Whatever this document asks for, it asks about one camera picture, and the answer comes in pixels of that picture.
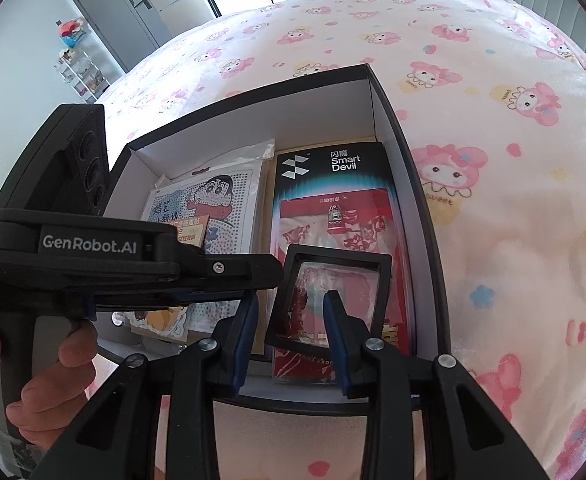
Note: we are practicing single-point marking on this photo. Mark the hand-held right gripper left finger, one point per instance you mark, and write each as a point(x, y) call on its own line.
point(245, 342)

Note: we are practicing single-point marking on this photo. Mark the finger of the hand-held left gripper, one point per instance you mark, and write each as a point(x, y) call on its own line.
point(173, 305)
point(243, 272)

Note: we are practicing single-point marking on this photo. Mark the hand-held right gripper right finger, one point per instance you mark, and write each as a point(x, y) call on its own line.
point(337, 345)

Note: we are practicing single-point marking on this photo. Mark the cartoon girl sticker pack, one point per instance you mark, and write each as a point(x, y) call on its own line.
point(158, 321)

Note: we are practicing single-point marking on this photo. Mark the cartoon diamond painting kit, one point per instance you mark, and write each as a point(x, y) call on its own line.
point(233, 195)

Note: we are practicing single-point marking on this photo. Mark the black frame display case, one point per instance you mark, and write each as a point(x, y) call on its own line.
point(343, 256)

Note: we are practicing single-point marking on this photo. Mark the black storage box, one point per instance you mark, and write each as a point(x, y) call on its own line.
point(423, 240)

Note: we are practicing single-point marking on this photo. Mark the person's left hand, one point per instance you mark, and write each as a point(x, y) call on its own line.
point(78, 345)

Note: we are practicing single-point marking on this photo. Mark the red charm package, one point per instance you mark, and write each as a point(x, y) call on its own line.
point(373, 240)

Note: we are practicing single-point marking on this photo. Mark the grey door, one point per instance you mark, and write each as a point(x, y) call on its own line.
point(113, 5)

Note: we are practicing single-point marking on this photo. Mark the pink cartoon printed blanket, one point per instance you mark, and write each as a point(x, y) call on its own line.
point(498, 110)

